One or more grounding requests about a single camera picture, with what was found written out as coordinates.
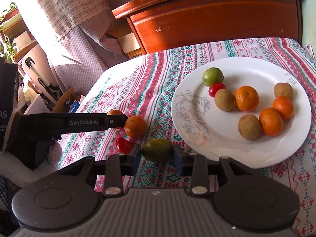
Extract red wooden cabinet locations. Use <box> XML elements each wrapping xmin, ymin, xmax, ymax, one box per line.
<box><xmin>113</xmin><ymin>0</ymin><xmax>303</xmax><ymax>54</ymax></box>

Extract white folding chair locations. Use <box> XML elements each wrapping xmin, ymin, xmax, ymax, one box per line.
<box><xmin>22</xmin><ymin>44</ymin><xmax>62</xmax><ymax>105</ymax></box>

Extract checked curtain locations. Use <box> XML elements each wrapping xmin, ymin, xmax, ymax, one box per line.
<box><xmin>14</xmin><ymin>0</ymin><xmax>129</xmax><ymax>97</ymax></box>

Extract white floral plate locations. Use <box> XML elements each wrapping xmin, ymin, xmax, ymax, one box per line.
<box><xmin>171</xmin><ymin>57</ymin><xmax>312</xmax><ymax>168</ymax></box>

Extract blue milk carton box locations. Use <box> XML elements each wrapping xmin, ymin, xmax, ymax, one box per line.
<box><xmin>52</xmin><ymin>86</ymin><xmax>86</xmax><ymax>114</ymax></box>

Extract open brown cardboard box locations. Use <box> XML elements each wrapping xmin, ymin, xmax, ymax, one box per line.
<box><xmin>107</xmin><ymin>20</ymin><xmax>143</xmax><ymax>59</ymax></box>

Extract orange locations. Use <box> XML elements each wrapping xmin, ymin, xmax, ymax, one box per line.
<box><xmin>107</xmin><ymin>109</ymin><xmax>123</xmax><ymax>115</ymax></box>
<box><xmin>235</xmin><ymin>86</ymin><xmax>259</xmax><ymax>112</ymax></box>
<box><xmin>259</xmin><ymin>108</ymin><xmax>283</xmax><ymax>137</ymax></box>
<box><xmin>124</xmin><ymin>116</ymin><xmax>147</xmax><ymax>138</ymax></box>
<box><xmin>273</xmin><ymin>96</ymin><xmax>294</xmax><ymax>120</ymax></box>

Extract white perforated basket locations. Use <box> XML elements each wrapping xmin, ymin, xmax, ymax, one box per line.
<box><xmin>24</xmin><ymin>94</ymin><xmax>51</xmax><ymax>115</ymax></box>

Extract patterned handmade tablecloth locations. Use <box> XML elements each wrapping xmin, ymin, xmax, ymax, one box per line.
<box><xmin>58</xmin><ymin>37</ymin><xmax>316</xmax><ymax>237</ymax></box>

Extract green fruit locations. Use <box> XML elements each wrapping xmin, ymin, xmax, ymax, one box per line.
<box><xmin>202</xmin><ymin>67</ymin><xmax>224</xmax><ymax>87</ymax></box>
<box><xmin>141</xmin><ymin>138</ymin><xmax>173</xmax><ymax>163</ymax></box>

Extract right cherry tomato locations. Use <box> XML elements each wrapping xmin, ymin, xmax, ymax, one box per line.
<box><xmin>208</xmin><ymin>82</ymin><xmax>226</xmax><ymax>97</ymax></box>

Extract potted green plant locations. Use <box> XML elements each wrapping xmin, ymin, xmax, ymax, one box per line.
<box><xmin>1</xmin><ymin>2</ymin><xmax>24</xmax><ymax>63</ymax></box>

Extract brown kiwi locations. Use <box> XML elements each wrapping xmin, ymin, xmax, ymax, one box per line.
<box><xmin>237</xmin><ymin>114</ymin><xmax>261</xmax><ymax>141</ymax></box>

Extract left cherry tomato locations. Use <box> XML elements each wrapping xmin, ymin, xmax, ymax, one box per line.
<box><xmin>115</xmin><ymin>137</ymin><xmax>134</xmax><ymax>154</ymax></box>

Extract white gloved left hand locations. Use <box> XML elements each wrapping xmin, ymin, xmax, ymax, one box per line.
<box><xmin>1</xmin><ymin>141</ymin><xmax>63</xmax><ymax>187</ymax></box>

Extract cherry tomato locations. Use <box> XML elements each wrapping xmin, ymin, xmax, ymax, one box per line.
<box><xmin>115</xmin><ymin>137</ymin><xmax>134</xmax><ymax>154</ymax></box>
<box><xmin>208</xmin><ymin>82</ymin><xmax>226</xmax><ymax>97</ymax></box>

